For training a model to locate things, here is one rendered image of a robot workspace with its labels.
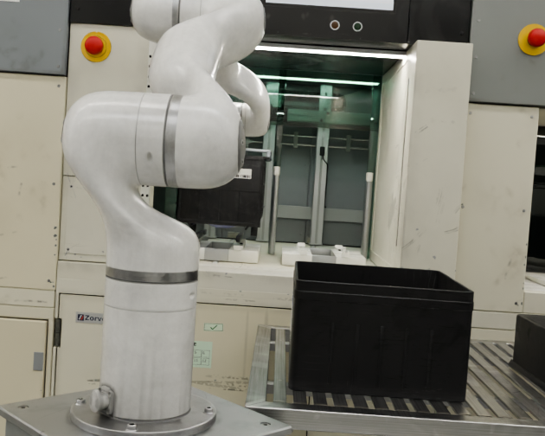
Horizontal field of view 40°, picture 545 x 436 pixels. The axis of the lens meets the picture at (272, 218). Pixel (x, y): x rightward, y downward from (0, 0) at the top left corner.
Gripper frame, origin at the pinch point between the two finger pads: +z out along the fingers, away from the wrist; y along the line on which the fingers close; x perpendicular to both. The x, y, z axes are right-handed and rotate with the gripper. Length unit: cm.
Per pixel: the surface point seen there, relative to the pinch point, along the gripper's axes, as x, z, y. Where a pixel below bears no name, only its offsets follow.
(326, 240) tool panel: -33, 60, 32
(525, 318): -35, -60, 61
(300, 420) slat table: -47, -92, 20
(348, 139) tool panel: 2, 58, 37
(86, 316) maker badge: -47, -30, -27
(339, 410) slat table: -45, -91, 26
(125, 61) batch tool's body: 10.7, -29.5, -21.4
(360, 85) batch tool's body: 15.6, 19.8, 35.9
